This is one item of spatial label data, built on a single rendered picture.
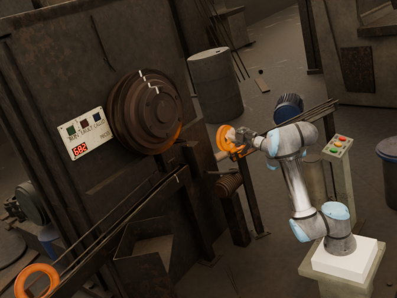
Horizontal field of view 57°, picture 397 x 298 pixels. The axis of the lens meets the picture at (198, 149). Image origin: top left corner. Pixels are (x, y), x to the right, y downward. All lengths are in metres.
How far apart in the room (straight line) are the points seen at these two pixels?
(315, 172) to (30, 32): 1.74
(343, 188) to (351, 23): 2.20
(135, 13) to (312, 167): 1.38
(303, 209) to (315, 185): 0.70
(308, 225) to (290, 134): 0.42
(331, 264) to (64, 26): 1.67
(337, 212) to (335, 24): 2.83
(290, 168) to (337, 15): 2.79
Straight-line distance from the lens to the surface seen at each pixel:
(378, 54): 4.13
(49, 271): 1.86
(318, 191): 2.44
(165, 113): 1.95
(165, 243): 1.81
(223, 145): 2.10
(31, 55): 1.84
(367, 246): 1.93
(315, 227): 1.75
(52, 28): 1.91
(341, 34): 4.28
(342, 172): 2.35
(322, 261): 1.87
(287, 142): 1.65
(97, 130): 1.96
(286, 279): 2.33
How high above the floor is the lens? 1.63
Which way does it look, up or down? 23 degrees down
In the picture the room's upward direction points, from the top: 17 degrees counter-clockwise
